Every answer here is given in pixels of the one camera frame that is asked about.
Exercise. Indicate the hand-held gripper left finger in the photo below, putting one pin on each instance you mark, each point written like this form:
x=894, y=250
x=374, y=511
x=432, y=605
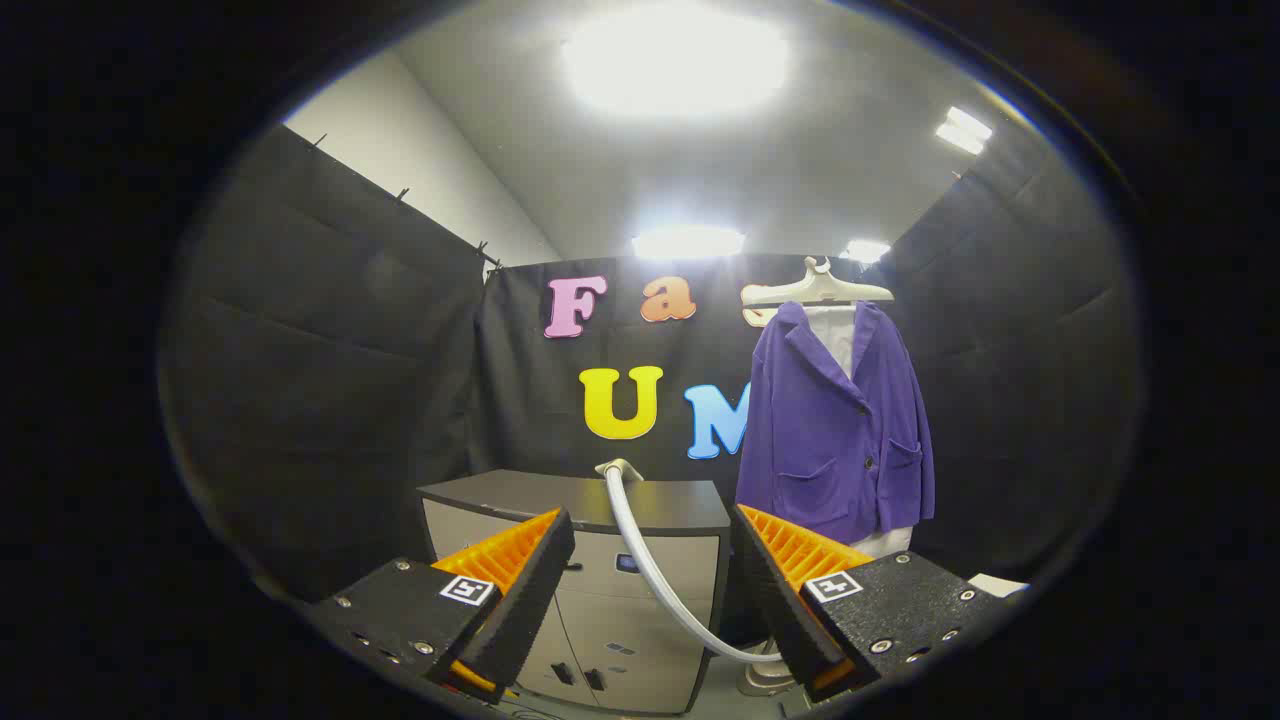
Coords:
x=530, y=590

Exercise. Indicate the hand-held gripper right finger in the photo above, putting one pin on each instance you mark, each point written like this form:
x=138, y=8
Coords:
x=775, y=600

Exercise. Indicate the purple jacket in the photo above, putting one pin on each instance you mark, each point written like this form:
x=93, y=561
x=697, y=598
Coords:
x=820, y=440

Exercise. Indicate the white shirt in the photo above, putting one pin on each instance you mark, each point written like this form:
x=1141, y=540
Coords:
x=835, y=335

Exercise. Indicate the garment steamer base unit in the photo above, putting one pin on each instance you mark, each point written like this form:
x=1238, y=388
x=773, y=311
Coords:
x=765, y=680

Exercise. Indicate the white clothes hanger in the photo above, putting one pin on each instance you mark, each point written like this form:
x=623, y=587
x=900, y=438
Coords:
x=815, y=290

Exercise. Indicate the grey cabinet with dark top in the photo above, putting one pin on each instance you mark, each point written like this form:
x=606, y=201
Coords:
x=620, y=610

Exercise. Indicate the white flat board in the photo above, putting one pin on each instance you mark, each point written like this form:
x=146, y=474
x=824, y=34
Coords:
x=998, y=585

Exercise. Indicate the black backdrop cloth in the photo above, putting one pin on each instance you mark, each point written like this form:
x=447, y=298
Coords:
x=330, y=400

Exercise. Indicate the large ceiling light panel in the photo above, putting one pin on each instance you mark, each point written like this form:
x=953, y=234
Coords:
x=675, y=60

